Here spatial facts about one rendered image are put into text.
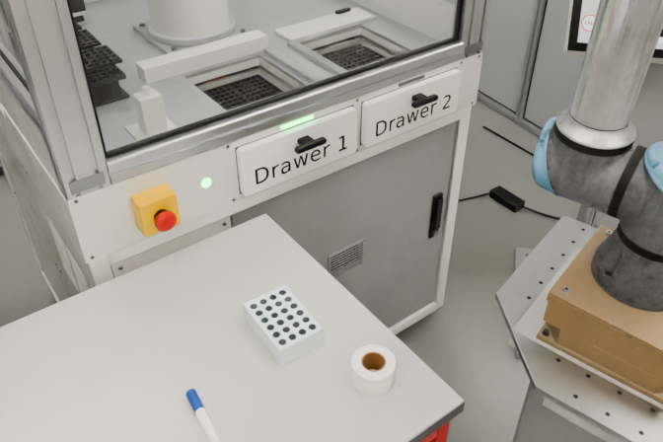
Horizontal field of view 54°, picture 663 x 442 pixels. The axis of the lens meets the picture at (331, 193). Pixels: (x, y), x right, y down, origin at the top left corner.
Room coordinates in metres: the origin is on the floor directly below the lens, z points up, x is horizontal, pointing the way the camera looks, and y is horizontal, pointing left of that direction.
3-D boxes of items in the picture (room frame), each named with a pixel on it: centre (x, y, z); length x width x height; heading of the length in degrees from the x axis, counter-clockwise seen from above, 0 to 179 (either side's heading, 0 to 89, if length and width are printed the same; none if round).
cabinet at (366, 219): (1.57, 0.31, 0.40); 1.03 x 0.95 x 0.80; 126
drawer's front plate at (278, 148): (1.15, 0.07, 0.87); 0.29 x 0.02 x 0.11; 126
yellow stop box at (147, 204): (0.94, 0.32, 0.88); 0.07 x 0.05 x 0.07; 126
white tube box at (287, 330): (0.76, 0.08, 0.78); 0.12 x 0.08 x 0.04; 34
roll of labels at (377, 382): (0.66, -0.07, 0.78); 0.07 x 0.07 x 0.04
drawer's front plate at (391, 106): (1.34, -0.19, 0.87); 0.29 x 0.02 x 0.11; 126
